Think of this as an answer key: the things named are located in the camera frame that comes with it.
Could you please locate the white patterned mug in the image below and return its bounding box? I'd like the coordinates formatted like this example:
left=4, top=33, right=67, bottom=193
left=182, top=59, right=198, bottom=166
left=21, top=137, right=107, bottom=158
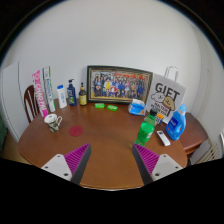
left=43, top=113, right=63, bottom=134

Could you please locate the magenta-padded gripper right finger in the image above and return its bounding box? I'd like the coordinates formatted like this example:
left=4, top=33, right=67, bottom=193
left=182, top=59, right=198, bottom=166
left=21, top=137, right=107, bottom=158
left=132, top=143, right=184, bottom=186

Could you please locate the white radiator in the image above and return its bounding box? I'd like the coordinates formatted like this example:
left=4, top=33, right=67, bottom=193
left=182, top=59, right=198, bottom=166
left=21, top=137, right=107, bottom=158
left=196, top=139, right=223, bottom=164

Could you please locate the amber pump bottle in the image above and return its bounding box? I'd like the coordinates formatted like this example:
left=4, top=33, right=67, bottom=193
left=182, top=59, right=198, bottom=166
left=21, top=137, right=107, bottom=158
left=78, top=82, right=88, bottom=107

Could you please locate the pink shuttlecock tube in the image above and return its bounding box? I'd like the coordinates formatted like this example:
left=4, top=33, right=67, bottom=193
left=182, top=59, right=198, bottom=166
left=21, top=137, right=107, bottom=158
left=31, top=69, right=50, bottom=119

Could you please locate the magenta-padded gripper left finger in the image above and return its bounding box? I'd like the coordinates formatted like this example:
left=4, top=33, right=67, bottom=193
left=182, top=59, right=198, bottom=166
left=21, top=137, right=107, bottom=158
left=40, top=143, right=92, bottom=186

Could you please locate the white paper gift bag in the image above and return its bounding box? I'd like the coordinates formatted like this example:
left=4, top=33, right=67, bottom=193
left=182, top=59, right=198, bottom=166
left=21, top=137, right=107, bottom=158
left=145, top=65, right=187, bottom=125

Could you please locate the green plastic drink bottle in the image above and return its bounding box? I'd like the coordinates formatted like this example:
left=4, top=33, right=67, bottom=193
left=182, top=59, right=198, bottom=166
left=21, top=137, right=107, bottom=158
left=134, top=108, right=158, bottom=148

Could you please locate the small orange and white box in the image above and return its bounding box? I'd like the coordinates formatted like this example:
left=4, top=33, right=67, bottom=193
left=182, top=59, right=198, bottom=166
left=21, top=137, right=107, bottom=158
left=155, top=113, right=166, bottom=126

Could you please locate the white bottle with blue cap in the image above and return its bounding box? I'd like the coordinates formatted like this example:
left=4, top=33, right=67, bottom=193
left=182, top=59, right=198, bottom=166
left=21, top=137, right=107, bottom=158
left=56, top=84, right=68, bottom=109

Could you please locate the blue tissue pack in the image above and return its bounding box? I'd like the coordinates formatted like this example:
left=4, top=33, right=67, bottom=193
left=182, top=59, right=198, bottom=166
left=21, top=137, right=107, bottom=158
left=128, top=98, right=147, bottom=117

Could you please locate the white remote control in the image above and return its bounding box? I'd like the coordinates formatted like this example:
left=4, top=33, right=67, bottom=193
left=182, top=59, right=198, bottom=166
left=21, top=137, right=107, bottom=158
left=156, top=130, right=171, bottom=147

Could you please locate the framed group photo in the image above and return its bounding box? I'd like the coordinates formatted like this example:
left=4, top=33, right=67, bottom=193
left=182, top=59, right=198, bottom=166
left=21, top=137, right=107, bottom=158
left=86, top=65, right=154, bottom=105

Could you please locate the brown wooden chair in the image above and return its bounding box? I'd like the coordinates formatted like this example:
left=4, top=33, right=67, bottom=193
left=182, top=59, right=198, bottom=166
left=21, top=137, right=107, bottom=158
left=23, top=84, right=41, bottom=124

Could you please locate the blue detergent bottle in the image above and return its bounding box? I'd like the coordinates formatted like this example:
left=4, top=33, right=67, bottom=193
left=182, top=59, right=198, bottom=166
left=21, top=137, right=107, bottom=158
left=165, top=103, right=188, bottom=141

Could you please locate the dark blue pump bottle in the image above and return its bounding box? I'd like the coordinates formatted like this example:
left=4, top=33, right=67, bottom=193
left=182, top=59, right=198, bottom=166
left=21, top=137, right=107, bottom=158
left=66, top=78, right=78, bottom=107

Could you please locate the flat round red coaster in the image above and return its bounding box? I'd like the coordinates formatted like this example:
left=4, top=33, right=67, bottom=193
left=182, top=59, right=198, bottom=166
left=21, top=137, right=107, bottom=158
left=69, top=125, right=84, bottom=137

